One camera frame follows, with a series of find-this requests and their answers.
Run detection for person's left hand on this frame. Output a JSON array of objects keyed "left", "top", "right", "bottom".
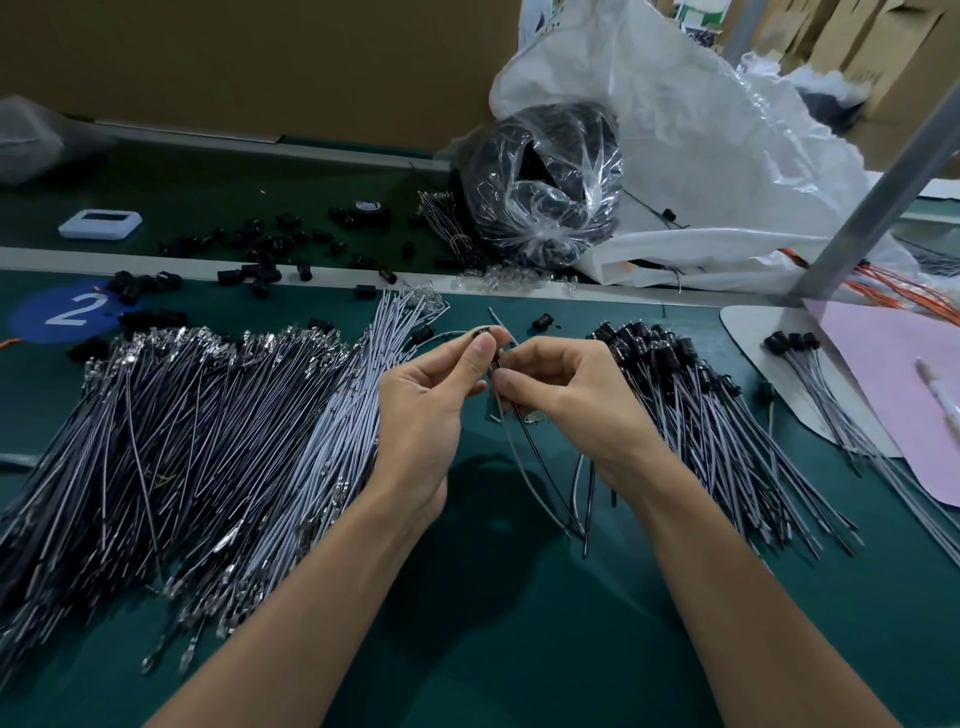
[{"left": 367, "top": 325, "right": 515, "bottom": 519}]

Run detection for person's right hand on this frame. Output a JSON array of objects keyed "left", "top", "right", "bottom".
[{"left": 492, "top": 334, "right": 669, "bottom": 504}]

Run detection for wire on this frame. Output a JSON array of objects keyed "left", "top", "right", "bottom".
[{"left": 483, "top": 307, "right": 594, "bottom": 557}]

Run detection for pile of wires with black caps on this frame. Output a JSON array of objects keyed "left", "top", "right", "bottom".
[{"left": 588, "top": 318, "right": 864, "bottom": 560}]

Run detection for small bundle of capped wires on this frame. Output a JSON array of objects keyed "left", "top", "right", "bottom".
[{"left": 760, "top": 330, "right": 960, "bottom": 564}]

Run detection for black plastic caps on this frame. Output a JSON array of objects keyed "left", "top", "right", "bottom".
[{"left": 67, "top": 199, "right": 437, "bottom": 339}]

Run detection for pile of grey wires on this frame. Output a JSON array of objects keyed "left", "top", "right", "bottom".
[{"left": 0, "top": 285, "right": 452, "bottom": 677}]

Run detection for person's left forearm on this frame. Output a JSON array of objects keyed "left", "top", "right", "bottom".
[{"left": 147, "top": 487, "right": 437, "bottom": 728}]

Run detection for person's right forearm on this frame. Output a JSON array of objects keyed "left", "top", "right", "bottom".
[{"left": 630, "top": 450, "right": 902, "bottom": 728}]

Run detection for clear bag with black contents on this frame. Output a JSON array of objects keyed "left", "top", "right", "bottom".
[{"left": 453, "top": 100, "right": 624, "bottom": 269}]

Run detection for large white plastic sack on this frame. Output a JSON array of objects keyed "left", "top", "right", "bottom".
[{"left": 490, "top": 0, "right": 960, "bottom": 299}]

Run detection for pink paper sheet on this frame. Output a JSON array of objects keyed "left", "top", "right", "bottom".
[{"left": 802, "top": 300, "right": 960, "bottom": 509}]

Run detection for white pen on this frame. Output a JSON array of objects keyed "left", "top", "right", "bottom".
[{"left": 915, "top": 360, "right": 960, "bottom": 440}]

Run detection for blue round number sticker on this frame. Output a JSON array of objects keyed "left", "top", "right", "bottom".
[{"left": 7, "top": 282, "right": 125, "bottom": 345}]

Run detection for brown cardboard panel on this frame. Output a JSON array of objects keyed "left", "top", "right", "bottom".
[{"left": 0, "top": 0, "right": 524, "bottom": 152}]

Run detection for small white timer device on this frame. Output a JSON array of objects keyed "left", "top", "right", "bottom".
[{"left": 58, "top": 208, "right": 144, "bottom": 242}]

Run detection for stack of cardboard boxes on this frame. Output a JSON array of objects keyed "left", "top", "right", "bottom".
[{"left": 780, "top": 0, "right": 960, "bottom": 174}]

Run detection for crumpled clear plastic bag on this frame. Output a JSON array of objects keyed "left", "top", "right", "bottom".
[{"left": 0, "top": 94, "right": 114, "bottom": 185}]

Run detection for bundle of orange wires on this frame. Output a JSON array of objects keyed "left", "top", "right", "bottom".
[{"left": 780, "top": 247, "right": 960, "bottom": 329}]

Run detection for grey metal frame post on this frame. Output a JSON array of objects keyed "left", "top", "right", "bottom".
[
  {"left": 787, "top": 90, "right": 960, "bottom": 305},
  {"left": 720, "top": 0, "right": 774, "bottom": 62}
]

